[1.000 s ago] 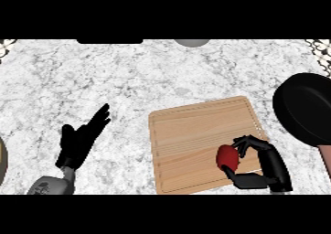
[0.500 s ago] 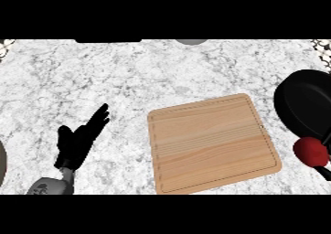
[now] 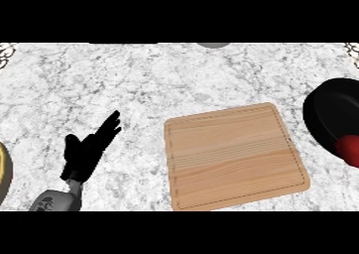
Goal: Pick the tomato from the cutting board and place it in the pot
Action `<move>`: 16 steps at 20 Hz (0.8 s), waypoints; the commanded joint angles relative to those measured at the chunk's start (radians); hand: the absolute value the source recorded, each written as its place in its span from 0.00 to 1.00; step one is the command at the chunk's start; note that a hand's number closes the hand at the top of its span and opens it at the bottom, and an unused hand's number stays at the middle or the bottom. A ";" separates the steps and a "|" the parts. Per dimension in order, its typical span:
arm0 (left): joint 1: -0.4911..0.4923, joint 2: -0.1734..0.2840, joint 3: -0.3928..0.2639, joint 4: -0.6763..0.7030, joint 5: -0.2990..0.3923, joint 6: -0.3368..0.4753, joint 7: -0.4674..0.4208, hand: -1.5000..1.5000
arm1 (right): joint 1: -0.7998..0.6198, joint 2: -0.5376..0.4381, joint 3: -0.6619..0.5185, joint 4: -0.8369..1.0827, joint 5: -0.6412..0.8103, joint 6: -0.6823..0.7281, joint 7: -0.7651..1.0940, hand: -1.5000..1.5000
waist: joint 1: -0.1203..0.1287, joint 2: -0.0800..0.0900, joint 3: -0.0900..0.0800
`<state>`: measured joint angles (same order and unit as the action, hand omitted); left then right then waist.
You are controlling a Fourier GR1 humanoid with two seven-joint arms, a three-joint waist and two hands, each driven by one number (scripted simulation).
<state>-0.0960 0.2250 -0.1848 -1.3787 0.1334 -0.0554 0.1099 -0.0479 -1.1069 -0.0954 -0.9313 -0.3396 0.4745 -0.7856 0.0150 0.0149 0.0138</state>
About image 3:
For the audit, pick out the grey round object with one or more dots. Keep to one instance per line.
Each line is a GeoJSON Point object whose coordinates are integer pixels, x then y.
{"type": "Point", "coordinates": [213, 45]}

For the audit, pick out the red tomato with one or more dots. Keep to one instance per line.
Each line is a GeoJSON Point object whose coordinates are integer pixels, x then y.
{"type": "Point", "coordinates": [352, 150]}

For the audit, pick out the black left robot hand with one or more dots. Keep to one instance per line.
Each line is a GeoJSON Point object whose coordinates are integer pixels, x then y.
{"type": "Point", "coordinates": [89, 149]}

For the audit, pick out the wooden cutting board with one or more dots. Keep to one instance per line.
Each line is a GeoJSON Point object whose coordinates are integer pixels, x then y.
{"type": "Point", "coordinates": [235, 155]}

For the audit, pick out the black pot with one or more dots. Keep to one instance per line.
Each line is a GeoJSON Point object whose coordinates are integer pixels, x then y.
{"type": "Point", "coordinates": [333, 112]}

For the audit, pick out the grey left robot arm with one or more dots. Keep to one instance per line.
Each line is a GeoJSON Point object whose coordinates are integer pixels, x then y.
{"type": "Point", "coordinates": [59, 200]}

